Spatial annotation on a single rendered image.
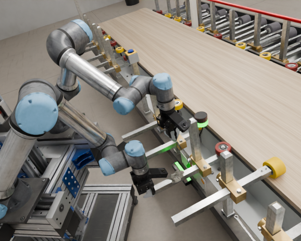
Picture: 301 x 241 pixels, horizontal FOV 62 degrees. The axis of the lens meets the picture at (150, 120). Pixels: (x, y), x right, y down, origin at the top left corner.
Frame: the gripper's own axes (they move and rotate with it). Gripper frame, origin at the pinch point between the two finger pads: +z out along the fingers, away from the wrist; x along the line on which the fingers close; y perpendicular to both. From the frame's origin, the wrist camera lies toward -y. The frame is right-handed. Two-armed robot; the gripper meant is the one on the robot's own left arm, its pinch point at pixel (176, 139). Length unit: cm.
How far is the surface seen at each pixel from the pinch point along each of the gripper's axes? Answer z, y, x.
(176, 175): 14.3, -5.8, 8.9
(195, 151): 7.1, -7.7, -4.3
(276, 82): 12, -11, -84
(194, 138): -1.5, -7.6, -4.8
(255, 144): 11.0, -26.8, -28.2
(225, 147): 11.0, -16.0, -18.3
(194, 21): 10, 106, -150
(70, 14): 116, 728, -307
